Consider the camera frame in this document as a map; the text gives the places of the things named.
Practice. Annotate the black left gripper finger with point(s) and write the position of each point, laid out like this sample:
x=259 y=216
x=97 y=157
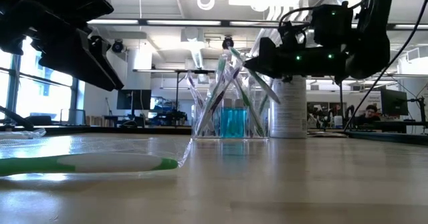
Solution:
x=108 y=63
x=77 y=60

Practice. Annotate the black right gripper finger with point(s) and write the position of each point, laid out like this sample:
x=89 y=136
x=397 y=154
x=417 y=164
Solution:
x=267 y=63

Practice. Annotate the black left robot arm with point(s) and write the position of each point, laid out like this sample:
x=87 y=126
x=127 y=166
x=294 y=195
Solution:
x=67 y=0

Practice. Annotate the long ceiling light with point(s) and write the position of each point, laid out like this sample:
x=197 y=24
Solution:
x=113 y=21
x=184 y=22
x=250 y=23

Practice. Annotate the white cylindrical wipes canister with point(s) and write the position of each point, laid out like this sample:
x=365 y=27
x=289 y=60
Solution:
x=287 y=110

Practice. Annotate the large window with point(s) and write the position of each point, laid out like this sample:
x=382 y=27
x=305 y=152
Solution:
x=43 y=100

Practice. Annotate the clear acrylic organizer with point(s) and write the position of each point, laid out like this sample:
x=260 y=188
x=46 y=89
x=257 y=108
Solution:
x=264 y=130

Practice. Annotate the black office chair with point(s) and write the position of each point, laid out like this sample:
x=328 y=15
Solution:
x=36 y=121

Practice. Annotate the person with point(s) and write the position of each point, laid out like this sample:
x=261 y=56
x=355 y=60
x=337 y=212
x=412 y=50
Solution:
x=369 y=113

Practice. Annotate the black desk monitor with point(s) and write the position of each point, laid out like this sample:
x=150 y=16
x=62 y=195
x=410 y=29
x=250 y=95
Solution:
x=394 y=102

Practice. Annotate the black ceiling camera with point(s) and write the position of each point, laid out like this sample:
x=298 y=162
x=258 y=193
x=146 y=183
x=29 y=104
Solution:
x=117 y=46
x=228 y=42

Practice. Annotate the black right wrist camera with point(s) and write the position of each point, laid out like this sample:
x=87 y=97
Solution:
x=332 y=25

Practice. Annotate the black wall television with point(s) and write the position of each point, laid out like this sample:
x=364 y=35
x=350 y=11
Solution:
x=133 y=99

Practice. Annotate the white ventilation duct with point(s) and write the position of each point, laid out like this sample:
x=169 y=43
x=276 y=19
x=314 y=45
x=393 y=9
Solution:
x=192 y=43

